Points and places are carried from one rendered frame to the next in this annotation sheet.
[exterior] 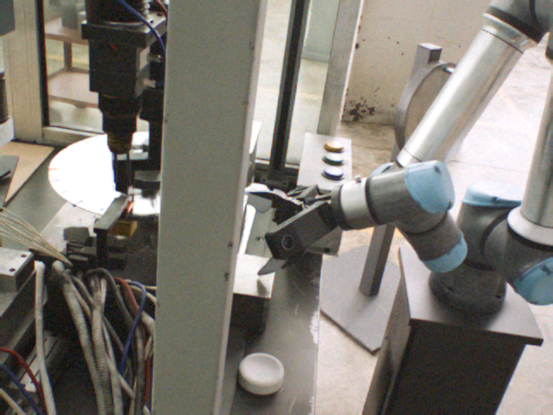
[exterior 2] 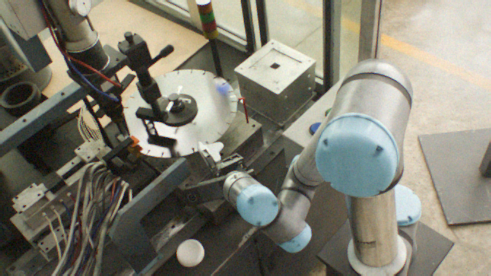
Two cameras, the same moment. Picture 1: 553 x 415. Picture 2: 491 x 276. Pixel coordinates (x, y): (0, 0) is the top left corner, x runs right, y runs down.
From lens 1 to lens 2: 90 cm
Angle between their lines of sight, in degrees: 43
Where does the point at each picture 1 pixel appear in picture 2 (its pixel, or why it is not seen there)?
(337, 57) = (364, 28)
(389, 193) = (233, 198)
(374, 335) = (461, 212)
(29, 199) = not seen: hidden behind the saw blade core
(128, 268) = (136, 173)
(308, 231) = (208, 194)
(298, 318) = (244, 224)
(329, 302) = (443, 170)
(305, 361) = (221, 255)
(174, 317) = not seen: outside the picture
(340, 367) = not seen: hidden behind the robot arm
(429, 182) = (242, 207)
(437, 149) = (307, 169)
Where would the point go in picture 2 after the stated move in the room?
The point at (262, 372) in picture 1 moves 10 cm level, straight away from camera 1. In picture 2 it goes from (187, 253) to (214, 226)
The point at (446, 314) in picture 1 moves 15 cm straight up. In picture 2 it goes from (345, 263) to (347, 234)
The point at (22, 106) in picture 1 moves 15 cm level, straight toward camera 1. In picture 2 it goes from (194, 9) to (180, 34)
